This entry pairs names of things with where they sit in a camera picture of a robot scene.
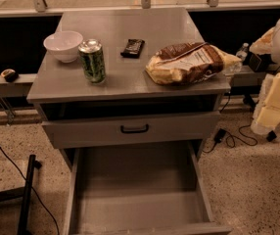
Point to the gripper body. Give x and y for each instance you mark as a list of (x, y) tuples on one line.
[(267, 112)]

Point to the brown chip bag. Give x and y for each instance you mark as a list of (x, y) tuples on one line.
[(187, 63)]

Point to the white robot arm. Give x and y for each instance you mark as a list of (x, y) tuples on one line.
[(269, 43)]

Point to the grey drawer cabinet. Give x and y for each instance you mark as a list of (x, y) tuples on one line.
[(61, 91)]

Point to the open grey drawer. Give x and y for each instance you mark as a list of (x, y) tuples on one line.
[(139, 189)]

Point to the closed grey upper drawer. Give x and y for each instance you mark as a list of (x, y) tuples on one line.
[(104, 131)]

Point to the small black box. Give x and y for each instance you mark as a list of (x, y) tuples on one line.
[(258, 62)]

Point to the clear water bottle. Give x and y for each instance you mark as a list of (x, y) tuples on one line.
[(242, 54)]

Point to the dark chocolate bar wrapper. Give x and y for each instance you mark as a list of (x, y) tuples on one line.
[(133, 48)]

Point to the green drink can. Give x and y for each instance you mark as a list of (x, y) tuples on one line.
[(91, 56)]

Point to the white ceramic bowl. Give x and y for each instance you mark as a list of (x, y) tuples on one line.
[(63, 45)]

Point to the small black round device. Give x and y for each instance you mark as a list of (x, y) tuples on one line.
[(9, 75)]

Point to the black drawer handle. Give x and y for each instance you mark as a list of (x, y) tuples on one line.
[(134, 130)]

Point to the black stand frame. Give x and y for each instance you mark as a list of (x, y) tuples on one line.
[(24, 193)]

